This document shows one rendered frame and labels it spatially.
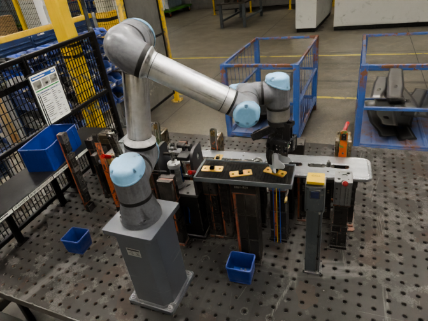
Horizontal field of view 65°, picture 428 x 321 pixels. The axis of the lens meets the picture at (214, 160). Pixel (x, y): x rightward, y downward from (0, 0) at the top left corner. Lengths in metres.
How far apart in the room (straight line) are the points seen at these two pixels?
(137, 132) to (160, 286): 0.58
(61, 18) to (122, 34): 1.43
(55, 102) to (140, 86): 1.15
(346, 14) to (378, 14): 0.69
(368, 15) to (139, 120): 8.42
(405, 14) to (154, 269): 8.66
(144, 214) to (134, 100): 0.39
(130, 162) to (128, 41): 0.39
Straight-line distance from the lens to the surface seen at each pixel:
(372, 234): 1.76
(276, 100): 1.09
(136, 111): 1.16
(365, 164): 1.66
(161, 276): 1.33
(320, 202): 1.27
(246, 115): 0.95
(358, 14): 9.29
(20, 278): 1.91
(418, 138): 3.79
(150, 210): 1.19
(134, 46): 0.96
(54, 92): 2.22
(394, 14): 9.33
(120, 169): 1.13
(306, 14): 9.36
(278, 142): 1.15
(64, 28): 2.41
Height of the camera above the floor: 1.86
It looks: 31 degrees down
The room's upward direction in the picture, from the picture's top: 8 degrees counter-clockwise
